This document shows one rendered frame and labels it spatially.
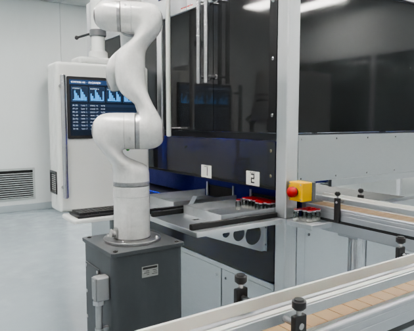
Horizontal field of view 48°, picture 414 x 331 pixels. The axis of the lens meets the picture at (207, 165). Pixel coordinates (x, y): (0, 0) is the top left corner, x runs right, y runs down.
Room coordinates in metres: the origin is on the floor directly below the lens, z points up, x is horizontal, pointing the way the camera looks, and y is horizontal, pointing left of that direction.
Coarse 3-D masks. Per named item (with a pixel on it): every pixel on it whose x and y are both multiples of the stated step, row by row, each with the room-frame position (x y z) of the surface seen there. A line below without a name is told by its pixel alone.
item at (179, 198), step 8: (168, 192) 2.24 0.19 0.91; (176, 192) 2.27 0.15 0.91; (184, 192) 2.30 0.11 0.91; (192, 192) 2.32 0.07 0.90; (200, 192) 2.35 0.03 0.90; (152, 200) 2.12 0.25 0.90; (160, 200) 2.05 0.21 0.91; (168, 200) 2.00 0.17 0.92; (176, 200) 2.20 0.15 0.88; (184, 200) 2.20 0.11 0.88; (200, 200) 2.04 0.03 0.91; (208, 200) 2.07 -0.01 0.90; (216, 200) 2.09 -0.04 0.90
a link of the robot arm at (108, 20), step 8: (104, 0) 1.59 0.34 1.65; (112, 0) 1.63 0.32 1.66; (120, 0) 1.65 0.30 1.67; (128, 0) 1.67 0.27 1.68; (136, 0) 1.70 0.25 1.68; (96, 8) 1.58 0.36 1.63; (104, 8) 1.56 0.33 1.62; (112, 8) 1.57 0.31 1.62; (96, 16) 1.57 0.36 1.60; (104, 16) 1.56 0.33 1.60; (112, 16) 1.56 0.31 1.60; (96, 24) 1.60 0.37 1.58; (104, 24) 1.58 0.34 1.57; (112, 24) 1.58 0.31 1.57; (128, 32) 1.80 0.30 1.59
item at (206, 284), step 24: (312, 240) 1.87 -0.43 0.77; (336, 240) 1.96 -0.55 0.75; (192, 264) 2.32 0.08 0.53; (216, 264) 2.15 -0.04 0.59; (312, 264) 1.87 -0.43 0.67; (336, 264) 1.96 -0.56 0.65; (192, 288) 2.32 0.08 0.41; (216, 288) 2.15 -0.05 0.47; (264, 288) 1.87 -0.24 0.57; (192, 312) 2.33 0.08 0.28
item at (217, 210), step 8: (224, 200) 2.01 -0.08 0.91; (232, 200) 2.04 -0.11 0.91; (184, 208) 1.89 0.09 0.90; (192, 208) 1.84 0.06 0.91; (200, 208) 1.94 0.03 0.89; (208, 208) 1.96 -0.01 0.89; (216, 208) 1.99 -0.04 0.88; (224, 208) 1.99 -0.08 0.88; (232, 208) 1.99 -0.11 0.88; (272, 208) 1.83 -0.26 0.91; (200, 216) 1.79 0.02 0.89; (208, 216) 1.75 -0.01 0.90; (216, 216) 1.71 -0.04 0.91; (224, 216) 1.69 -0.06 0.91; (232, 216) 1.71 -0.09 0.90; (240, 216) 1.73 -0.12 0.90
